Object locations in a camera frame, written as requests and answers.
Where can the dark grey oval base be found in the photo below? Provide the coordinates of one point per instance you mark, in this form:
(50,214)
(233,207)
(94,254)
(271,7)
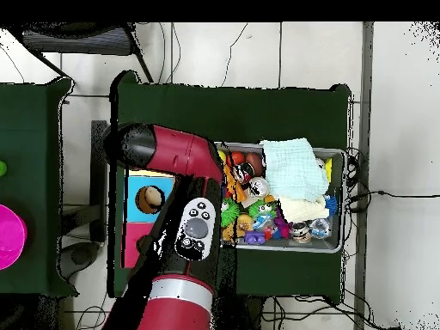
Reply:
(80,256)

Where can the small green object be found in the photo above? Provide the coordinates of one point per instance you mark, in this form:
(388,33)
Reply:
(2,168)

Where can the cream waffle cloth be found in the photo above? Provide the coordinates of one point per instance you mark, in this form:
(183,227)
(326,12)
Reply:
(302,208)

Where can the orange plastic brick block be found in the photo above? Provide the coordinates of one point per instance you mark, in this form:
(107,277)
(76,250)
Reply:
(235,187)

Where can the brown football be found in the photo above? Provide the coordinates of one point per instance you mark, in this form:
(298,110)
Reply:
(255,164)

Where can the black mesh chair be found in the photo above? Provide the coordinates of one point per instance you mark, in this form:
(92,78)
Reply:
(79,41)

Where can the mint green waffle cloth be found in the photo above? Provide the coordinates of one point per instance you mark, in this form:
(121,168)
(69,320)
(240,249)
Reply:
(295,168)

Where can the orange ball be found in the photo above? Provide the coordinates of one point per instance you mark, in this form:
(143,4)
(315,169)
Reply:
(237,158)

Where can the wooden box with three holes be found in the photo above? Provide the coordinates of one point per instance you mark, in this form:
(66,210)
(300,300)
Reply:
(132,206)

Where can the dark green side tablecloth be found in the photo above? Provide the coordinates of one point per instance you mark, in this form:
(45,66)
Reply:
(31,137)

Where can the crushed black drink can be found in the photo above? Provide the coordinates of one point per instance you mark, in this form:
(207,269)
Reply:
(244,172)

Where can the green spiky toy with eyes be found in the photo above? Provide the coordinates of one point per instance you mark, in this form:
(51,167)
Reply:
(263,209)

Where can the green spiky ball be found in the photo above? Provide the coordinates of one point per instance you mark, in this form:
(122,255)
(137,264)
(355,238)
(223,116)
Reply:
(229,213)

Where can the pink round disc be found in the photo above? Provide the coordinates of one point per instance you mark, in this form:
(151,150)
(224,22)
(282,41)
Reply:
(10,237)

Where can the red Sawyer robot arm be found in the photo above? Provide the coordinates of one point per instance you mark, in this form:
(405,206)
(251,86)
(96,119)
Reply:
(178,154)

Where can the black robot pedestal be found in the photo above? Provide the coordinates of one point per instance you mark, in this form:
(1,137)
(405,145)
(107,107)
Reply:
(251,312)

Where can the black upright panel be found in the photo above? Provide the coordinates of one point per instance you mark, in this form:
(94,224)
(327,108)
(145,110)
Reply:
(98,206)

